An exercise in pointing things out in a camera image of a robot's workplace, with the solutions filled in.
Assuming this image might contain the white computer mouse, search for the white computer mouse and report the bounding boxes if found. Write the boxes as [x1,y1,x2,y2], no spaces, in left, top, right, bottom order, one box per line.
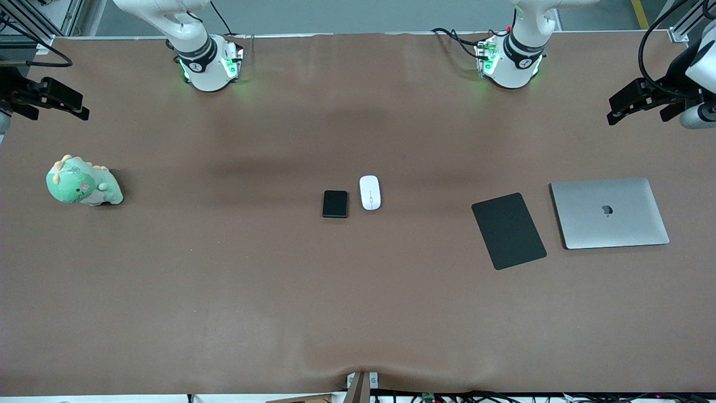
[359,175,382,211]

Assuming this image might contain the black smartphone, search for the black smartphone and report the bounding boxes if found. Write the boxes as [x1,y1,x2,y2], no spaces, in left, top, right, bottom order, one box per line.
[322,190,348,219]

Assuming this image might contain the connector box of right arm base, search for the connector box of right arm base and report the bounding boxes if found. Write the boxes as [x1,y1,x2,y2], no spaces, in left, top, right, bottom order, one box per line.
[223,39,244,83]

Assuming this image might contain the connector box of left arm base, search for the connector box of left arm base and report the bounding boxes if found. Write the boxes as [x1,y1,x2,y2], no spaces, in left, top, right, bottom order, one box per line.
[474,36,500,78]

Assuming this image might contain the black mouse pad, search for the black mouse pad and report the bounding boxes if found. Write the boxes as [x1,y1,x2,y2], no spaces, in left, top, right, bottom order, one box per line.
[471,193,548,271]

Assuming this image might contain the green dinosaur plush toy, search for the green dinosaur plush toy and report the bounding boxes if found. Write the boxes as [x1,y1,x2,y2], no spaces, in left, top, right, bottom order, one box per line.
[46,155,124,207]

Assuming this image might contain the silver closed laptop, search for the silver closed laptop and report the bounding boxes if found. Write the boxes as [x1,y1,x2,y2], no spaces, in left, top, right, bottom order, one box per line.
[549,177,671,250]

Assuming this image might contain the brown table cover mat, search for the brown table cover mat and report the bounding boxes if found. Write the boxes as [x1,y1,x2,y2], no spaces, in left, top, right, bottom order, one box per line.
[0,31,716,396]

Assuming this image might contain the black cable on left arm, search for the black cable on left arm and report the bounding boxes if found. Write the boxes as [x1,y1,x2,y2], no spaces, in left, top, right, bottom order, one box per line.
[638,0,716,99]

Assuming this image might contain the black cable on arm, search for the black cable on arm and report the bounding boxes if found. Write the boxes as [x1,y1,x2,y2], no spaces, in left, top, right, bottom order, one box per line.
[0,14,74,68]
[638,0,716,99]

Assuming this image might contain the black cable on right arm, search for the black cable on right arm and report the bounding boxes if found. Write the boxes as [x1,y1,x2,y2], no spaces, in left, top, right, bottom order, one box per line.
[0,14,74,68]

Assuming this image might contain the aluminium frame profile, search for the aluminium frame profile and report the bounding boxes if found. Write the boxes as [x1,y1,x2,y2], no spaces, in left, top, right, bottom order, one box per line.
[668,0,716,43]
[0,0,86,40]

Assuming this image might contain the black cable at right arm base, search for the black cable at right arm base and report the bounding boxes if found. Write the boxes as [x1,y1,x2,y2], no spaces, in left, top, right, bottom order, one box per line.
[209,0,236,38]

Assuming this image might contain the black cables at left arm base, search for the black cables at left arm base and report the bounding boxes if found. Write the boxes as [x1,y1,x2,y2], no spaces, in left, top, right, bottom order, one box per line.
[431,27,494,60]

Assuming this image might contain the brown post with white bracket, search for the brown post with white bracket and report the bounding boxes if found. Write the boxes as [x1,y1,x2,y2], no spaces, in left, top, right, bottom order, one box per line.
[346,371,380,403]

